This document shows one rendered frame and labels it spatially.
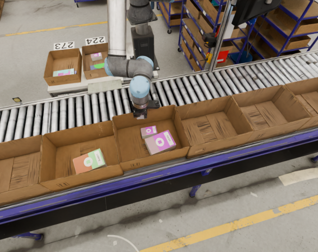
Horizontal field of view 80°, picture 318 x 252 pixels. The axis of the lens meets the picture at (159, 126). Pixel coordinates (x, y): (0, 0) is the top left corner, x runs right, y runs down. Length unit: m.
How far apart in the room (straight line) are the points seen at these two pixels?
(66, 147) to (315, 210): 2.30
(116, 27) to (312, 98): 1.50
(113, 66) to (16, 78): 2.74
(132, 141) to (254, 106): 0.93
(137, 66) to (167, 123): 0.49
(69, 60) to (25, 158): 1.11
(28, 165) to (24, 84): 2.19
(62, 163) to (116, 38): 0.79
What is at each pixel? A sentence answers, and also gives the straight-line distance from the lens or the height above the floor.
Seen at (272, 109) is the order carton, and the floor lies 0.89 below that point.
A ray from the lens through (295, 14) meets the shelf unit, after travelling 2.80.
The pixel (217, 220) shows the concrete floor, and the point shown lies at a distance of 2.06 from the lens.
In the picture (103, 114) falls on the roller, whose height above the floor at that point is 0.75.
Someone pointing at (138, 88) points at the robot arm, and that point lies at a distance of 0.86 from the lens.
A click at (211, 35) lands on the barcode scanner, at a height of 1.09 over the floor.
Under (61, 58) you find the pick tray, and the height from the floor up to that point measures 0.76.
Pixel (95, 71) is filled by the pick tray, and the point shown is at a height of 0.83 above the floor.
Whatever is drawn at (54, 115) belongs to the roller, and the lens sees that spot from 1.73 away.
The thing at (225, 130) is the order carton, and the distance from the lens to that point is 1.35.
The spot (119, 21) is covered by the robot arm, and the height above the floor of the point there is 1.52.
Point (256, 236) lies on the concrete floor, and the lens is 2.16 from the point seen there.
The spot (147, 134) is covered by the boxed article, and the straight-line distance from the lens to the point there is 1.19.
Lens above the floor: 1.97
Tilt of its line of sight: 56 degrees down
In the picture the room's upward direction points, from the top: straight up
